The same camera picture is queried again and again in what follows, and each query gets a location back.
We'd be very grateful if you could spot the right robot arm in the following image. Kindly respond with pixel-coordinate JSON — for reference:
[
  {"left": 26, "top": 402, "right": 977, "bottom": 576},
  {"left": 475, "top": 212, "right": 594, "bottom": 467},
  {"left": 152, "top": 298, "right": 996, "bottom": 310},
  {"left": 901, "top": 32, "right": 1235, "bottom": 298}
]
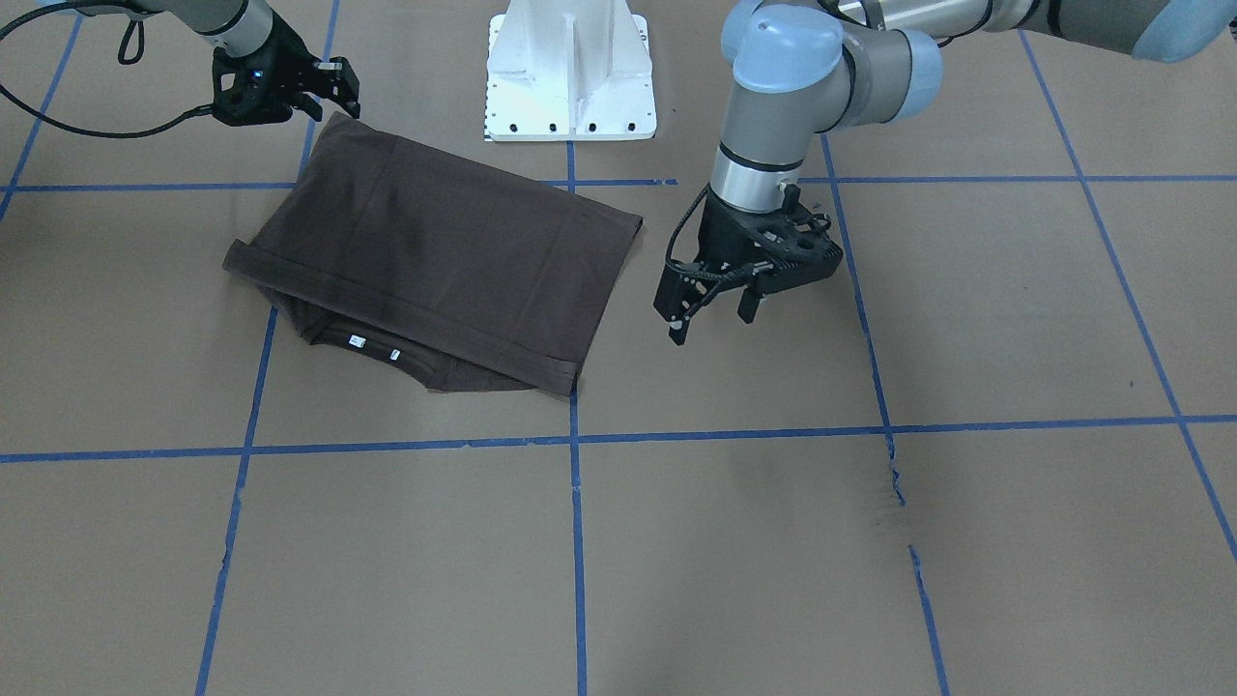
[{"left": 57, "top": 1, "right": 360, "bottom": 127}]

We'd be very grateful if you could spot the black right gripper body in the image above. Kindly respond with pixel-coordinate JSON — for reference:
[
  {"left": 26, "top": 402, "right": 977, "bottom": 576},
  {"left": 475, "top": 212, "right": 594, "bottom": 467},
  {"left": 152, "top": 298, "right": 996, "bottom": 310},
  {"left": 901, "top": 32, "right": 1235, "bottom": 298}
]
[{"left": 251, "top": 14, "right": 315, "bottom": 108}]

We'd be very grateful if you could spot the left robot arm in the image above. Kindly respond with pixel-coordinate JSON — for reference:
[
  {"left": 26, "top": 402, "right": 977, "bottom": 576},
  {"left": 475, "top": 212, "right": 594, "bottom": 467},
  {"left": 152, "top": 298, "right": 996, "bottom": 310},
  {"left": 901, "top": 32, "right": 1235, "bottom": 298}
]
[{"left": 653, "top": 1, "right": 1235, "bottom": 345}]

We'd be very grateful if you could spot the black camera cable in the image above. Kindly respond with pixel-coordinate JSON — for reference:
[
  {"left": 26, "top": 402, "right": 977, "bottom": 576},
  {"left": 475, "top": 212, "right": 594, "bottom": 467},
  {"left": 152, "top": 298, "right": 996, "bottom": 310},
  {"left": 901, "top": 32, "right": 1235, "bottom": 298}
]
[{"left": 663, "top": 185, "right": 774, "bottom": 291}]

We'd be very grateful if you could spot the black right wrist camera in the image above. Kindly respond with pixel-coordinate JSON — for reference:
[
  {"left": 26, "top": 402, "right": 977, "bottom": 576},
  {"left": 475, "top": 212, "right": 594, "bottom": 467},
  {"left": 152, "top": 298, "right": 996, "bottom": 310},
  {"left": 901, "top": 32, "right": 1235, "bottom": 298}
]
[{"left": 212, "top": 47, "right": 294, "bottom": 127}]

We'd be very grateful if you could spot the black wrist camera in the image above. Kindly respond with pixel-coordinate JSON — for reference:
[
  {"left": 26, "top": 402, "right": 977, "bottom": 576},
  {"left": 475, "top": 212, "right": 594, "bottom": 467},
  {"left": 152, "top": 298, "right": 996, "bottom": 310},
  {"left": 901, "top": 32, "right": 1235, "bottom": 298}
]
[
  {"left": 212, "top": 47, "right": 294, "bottom": 127},
  {"left": 747, "top": 184, "right": 844, "bottom": 295}
]

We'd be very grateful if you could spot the brown t-shirt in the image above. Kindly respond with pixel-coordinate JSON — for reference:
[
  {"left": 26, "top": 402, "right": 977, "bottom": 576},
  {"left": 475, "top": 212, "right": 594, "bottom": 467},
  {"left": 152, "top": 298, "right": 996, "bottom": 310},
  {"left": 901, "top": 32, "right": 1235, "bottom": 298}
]
[{"left": 221, "top": 114, "right": 644, "bottom": 396}]

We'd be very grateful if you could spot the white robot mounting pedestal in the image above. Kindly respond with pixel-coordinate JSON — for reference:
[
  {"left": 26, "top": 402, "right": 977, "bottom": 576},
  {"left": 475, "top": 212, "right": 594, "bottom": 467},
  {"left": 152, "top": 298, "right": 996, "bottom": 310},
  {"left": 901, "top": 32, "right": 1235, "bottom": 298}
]
[{"left": 482, "top": 1, "right": 658, "bottom": 142}]

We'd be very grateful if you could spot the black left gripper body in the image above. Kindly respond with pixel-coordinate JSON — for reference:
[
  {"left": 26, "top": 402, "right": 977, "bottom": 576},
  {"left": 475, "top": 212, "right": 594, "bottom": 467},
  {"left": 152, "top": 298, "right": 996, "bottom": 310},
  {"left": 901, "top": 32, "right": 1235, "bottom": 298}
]
[{"left": 694, "top": 187, "right": 774, "bottom": 291}]

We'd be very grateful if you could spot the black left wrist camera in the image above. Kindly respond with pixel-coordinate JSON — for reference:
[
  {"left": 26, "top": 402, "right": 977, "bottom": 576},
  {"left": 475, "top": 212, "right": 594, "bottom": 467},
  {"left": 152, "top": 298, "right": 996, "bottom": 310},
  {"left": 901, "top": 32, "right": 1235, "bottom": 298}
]
[{"left": 747, "top": 184, "right": 844, "bottom": 295}]

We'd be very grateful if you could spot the braided camera cable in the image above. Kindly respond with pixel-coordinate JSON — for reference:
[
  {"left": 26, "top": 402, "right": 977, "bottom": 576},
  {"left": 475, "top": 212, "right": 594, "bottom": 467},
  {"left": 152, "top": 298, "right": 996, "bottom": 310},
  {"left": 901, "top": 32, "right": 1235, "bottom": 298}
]
[{"left": 0, "top": 0, "right": 219, "bottom": 140}]

